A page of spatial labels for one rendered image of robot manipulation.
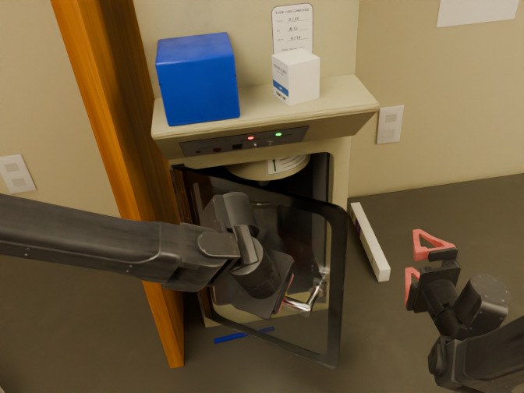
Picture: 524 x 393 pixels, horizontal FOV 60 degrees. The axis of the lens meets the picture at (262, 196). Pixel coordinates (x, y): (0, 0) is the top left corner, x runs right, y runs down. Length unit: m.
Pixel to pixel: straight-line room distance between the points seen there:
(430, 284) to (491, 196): 0.76
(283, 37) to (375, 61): 0.58
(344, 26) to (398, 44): 0.55
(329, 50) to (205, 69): 0.22
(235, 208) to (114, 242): 0.19
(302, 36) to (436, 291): 0.45
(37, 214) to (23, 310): 0.78
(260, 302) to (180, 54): 0.36
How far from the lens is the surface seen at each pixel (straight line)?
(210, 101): 0.62
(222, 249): 0.56
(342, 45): 0.74
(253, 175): 0.84
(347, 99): 0.67
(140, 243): 0.53
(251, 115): 0.64
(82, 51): 0.62
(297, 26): 0.71
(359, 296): 1.13
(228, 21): 0.70
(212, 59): 0.60
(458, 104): 1.43
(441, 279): 0.80
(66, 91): 1.23
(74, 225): 0.53
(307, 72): 0.65
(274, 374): 1.00
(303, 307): 0.76
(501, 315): 0.70
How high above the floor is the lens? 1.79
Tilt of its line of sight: 37 degrees down
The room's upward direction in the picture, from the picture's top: 5 degrees counter-clockwise
